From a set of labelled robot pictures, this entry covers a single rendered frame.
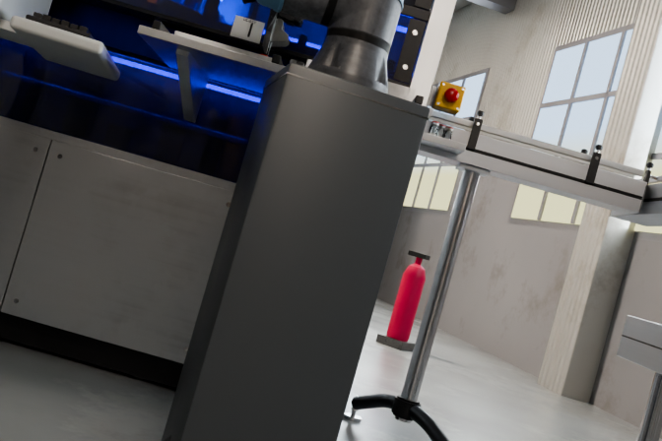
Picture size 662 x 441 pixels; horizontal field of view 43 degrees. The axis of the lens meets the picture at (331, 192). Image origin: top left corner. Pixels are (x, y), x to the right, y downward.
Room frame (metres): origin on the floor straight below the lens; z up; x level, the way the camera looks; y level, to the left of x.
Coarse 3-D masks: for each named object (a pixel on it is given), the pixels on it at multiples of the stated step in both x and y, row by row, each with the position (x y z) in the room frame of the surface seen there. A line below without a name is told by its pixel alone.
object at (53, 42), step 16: (16, 16) 1.78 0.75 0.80; (0, 32) 1.94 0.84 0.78; (16, 32) 1.87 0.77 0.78; (32, 32) 1.79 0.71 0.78; (48, 32) 1.79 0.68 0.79; (64, 32) 1.79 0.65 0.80; (48, 48) 1.95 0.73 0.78; (64, 48) 1.87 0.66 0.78; (80, 48) 1.80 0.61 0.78; (96, 48) 1.80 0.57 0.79; (64, 64) 2.19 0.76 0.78; (80, 64) 2.09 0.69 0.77; (96, 64) 2.00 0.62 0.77; (112, 64) 2.04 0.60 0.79
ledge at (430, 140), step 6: (426, 138) 2.30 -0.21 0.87; (432, 138) 2.30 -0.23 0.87; (438, 138) 2.30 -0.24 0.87; (444, 138) 2.30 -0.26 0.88; (426, 144) 2.38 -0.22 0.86; (432, 144) 2.34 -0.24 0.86; (438, 144) 2.31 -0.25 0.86; (444, 144) 2.30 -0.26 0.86; (450, 144) 2.30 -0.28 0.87; (456, 144) 2.30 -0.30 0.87; (462, 144) 2.30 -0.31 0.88; (444, 150) 2.39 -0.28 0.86; (450, 150) 2.36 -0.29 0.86; (456, 150) 2.32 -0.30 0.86; (462, 150) 2.30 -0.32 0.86
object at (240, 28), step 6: (234, 18) 2.30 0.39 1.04; (240, 18) 2.30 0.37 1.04; (246, 18) 2.30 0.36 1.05; (234, 24) 2.30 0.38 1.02; (240, 24) 2.30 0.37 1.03; (246, 24) 2.30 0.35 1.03; (258, 24) 2.30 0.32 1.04; (264, 24) 2.30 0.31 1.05; (234, 30) 2.30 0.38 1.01; (240, 30) 2.30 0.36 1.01; (246, 30) 2.30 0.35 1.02; (252, 30) 2.30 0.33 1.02; (258, 30) 2.30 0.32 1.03; (234, 36) 2.30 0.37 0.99; (240, 36) 2.30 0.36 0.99; (246, 36) 2.30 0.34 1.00; (252, 36) 2.30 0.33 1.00; (258, 36) 2.30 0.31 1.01; (258, 42) 2.30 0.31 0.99
